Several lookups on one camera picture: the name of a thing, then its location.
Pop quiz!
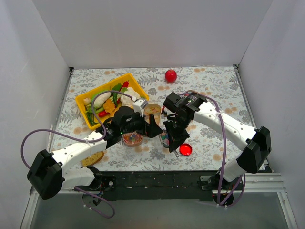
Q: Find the tray of pale jelly candies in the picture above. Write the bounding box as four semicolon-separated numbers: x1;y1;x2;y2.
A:
144;103;162;121

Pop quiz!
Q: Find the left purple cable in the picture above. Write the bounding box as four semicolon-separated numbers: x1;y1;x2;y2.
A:
20;90;134;219

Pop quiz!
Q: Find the bread slice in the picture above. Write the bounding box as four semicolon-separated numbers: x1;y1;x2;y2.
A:
81;151;104;167

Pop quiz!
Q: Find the purple cable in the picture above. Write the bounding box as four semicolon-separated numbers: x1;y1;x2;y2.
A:
20;90;134;219
178;92;246;207

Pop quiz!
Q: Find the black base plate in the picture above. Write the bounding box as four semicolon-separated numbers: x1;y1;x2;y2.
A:
80;171;220;201

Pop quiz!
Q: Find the yellow plastic basket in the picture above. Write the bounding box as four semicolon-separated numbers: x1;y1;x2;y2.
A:
75;73;149;130

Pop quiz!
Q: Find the red jar lid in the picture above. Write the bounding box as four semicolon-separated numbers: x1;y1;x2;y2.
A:
179;143;193;156

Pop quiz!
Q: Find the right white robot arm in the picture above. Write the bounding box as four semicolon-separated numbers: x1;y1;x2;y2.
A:
163;92;271;190

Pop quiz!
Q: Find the clear glass jar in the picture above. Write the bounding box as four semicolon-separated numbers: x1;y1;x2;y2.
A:
156;127;169;148

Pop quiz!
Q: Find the white cauliflower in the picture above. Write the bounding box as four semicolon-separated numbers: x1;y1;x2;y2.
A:
120;87;141;107

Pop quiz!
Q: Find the orange bell pepper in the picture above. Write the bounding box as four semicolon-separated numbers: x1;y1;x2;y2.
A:
103;99;116;114

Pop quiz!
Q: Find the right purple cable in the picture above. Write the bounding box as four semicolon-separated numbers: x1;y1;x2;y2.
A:
178;92;246;207

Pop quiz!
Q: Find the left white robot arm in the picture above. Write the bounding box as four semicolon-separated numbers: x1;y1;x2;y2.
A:
27;106;162;200

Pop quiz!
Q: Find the tray of wrapped candies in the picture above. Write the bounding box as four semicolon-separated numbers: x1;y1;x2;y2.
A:
122;132;143;147

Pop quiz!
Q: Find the floral table mat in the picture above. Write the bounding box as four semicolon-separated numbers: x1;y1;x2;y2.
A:
56;66;252;171

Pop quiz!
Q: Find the red apple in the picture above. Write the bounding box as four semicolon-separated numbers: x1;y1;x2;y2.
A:
164;69;177;83

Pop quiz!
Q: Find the aluminium frame rail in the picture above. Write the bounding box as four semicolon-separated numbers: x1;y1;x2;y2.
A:
27;171;285;199

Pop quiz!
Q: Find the white radish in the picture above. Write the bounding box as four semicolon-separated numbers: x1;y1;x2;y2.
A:
93;92;111;109

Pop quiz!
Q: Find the red chili pepper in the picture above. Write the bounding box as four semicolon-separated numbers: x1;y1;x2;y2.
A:
120;81;129;92

